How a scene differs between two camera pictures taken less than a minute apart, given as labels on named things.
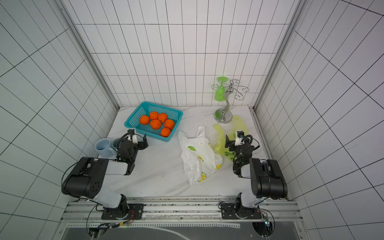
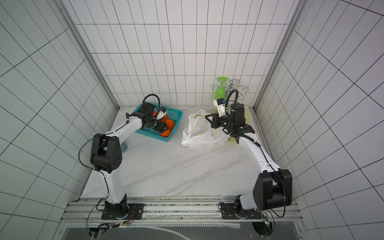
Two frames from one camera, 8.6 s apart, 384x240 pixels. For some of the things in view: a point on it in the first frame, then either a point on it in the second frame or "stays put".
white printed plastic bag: (199, 159) -> (199, 134)
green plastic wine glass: (220, 93) stays put
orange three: (162, 117) stays put
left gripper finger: (143, 145) -> (161, 127)
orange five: (169, 123) stays put
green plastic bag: (230, 129) -> (247, 120)
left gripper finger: (131, 132) -> (160, 114)
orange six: (165, 132) stays put
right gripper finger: (228, 143) -> (215, 122)
